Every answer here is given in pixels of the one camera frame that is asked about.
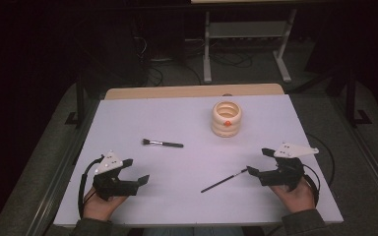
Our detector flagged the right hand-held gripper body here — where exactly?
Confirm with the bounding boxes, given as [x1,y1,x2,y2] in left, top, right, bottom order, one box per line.
[259,142,320,193]

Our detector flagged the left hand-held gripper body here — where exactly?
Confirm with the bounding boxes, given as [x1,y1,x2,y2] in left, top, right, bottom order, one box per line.
[93,150,139,202]

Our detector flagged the thin black makeup brush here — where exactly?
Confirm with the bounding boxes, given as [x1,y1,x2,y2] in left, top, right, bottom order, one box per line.
[200,168,249,194]

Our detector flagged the wide black makeup brush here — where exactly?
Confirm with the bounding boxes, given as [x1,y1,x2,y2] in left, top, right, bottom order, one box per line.
[141,138,185,148]

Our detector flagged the cream ribbed brush holder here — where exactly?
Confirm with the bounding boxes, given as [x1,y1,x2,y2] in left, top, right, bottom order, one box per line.
[211,100,243,139]

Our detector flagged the person's left hand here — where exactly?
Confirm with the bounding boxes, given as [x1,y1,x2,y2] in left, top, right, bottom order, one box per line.
[83,187,127,222]

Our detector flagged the person's right hand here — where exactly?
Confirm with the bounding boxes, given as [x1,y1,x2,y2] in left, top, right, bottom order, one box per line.
[270,179,316,214]

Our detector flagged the white board table cover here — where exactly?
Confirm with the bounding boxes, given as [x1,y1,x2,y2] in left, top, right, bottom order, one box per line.
[52,93,345,228]

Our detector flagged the black metal stand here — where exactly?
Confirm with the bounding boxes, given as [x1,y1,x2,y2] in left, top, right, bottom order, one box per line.
[64,74,87,128]
[345,67,374,128]

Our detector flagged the wooden table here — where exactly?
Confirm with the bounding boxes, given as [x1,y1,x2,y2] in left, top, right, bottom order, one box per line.
[103,83,285,100]

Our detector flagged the white metal stand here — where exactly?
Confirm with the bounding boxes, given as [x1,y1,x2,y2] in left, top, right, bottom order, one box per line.
[202,9,298,85]

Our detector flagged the right hand-held gripper cable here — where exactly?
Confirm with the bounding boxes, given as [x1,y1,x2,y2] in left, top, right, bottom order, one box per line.
[302,132,337,208]

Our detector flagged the black floor cables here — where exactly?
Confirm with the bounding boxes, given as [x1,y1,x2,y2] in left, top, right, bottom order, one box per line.
[209,49,254,70]

